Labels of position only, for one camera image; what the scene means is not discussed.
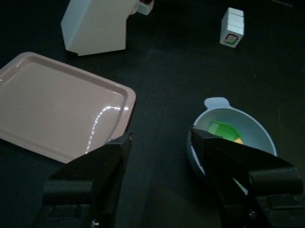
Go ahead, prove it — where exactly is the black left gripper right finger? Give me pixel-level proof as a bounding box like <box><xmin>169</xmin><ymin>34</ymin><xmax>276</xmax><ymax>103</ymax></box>
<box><xmin>189</xmin><ymin>127</ymin><xmax>305</xmax><ymax>228</ymax></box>

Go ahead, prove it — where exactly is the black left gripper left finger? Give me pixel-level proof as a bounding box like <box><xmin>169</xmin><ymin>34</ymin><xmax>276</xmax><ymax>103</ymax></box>
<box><xmin>33</xmin><ymin>131</ymin><xmax>133</xmax><ymax>228</ymax></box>

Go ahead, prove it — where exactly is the green toy vegetable piece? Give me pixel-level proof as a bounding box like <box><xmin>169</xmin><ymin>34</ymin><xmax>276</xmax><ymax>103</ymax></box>
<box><xmin>205</xmin><ymin>119</ymin><xmax>242</xmax><ymax>142</ymax></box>

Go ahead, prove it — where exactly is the pink rectangular plastic tray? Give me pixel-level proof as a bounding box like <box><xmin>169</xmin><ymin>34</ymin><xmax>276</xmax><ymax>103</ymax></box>
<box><xmin>0</xmin><ymin>51</ymin><xmax>136</xmax><ymax>165</ymax></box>

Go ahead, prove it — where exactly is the white toy box appliance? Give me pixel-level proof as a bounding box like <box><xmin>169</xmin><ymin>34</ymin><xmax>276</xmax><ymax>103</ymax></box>
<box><xmin>60</xmin><ymin>0</ymin><xmax>155</xmax><ymax>57</ymax></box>

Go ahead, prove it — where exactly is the small red block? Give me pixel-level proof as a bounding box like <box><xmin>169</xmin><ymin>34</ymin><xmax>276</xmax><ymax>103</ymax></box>
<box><xmin>219</xmin><ymin>6</ymin><xmax>244</xmax><ymax>49</ymax></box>

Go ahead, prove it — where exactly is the light blue handled bowl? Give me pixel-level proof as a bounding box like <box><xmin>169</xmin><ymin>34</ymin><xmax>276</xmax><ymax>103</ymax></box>
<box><xmin>185</xmin><ymin>96</ymin><xmax>278</xmax><ymax>191</ymax></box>

